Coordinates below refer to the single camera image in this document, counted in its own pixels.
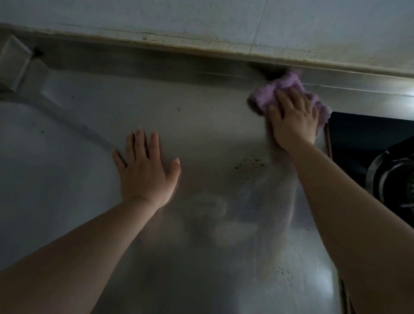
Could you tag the person's right thumb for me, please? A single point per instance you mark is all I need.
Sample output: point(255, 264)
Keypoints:
point(273, 118)

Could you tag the person's left middle finger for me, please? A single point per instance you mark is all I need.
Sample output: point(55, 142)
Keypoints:
point(141, 142)

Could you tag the black stove burner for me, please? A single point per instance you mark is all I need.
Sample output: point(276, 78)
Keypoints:
point(393, 179)

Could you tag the black gas stove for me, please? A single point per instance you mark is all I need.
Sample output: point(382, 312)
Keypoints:
point(362, 142)

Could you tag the purple cleaning cloth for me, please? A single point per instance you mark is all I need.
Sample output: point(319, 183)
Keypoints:
point(284, 89)

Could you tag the person's right forearm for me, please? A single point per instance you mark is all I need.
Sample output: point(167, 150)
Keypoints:
point(355, 223)

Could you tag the person's left little finger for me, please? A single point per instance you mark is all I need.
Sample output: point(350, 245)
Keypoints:
point(119, 159)

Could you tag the person's left forearm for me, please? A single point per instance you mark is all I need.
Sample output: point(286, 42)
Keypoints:
point(69, 255)

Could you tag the person's left hand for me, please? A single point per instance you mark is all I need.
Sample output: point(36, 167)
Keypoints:
point(145, 176)

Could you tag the person's left thumb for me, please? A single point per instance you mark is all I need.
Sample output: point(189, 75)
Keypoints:
point(173, 173)

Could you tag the person's right hand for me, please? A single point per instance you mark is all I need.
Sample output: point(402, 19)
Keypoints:
point(296, 124)

